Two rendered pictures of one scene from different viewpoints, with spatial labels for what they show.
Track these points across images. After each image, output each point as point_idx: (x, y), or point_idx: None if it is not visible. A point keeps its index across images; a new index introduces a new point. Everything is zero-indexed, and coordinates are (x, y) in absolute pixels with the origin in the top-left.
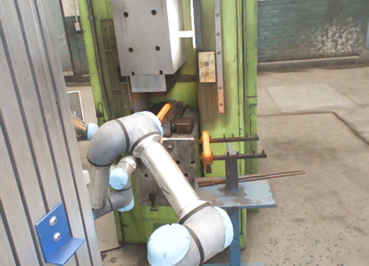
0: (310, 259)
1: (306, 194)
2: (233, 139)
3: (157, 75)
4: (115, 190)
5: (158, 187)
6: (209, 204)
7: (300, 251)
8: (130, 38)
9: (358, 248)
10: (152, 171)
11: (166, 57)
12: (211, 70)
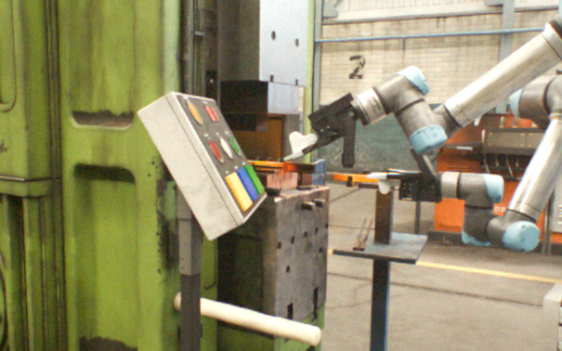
0: (351, 344)
1: None
2: None
3: (294, 85)
4: (489, 209)
5: (297, 286)
6: None
7: (335, 344)
8: (275, 16)
9: (350, 317)
10: None
11: (302, 59)
12: (301, 94)
